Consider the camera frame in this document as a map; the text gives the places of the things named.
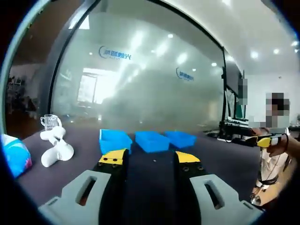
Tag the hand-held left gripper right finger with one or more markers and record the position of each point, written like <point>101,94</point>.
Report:
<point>209,189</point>

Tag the office chair base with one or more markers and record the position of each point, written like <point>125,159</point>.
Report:
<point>255,199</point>

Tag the large black monitor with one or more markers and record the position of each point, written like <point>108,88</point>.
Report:
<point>232,75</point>

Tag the blue plastic bin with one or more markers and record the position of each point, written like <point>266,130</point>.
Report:
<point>181,139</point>
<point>114,141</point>
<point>152,141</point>

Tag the white curved plastic part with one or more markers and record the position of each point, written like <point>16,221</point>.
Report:
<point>52,134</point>

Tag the blue tissue pack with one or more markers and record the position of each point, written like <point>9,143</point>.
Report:
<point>16,157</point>

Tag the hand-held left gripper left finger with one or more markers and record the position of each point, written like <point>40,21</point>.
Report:
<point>93,187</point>

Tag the black device with white connectors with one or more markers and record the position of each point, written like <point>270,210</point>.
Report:
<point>234,123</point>

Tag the white flared plastic part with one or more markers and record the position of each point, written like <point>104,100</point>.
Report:
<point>58,153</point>

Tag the person's right hand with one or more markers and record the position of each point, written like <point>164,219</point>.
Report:
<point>279,150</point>

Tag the clear glass mug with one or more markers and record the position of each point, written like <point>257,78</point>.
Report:
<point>50,122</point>

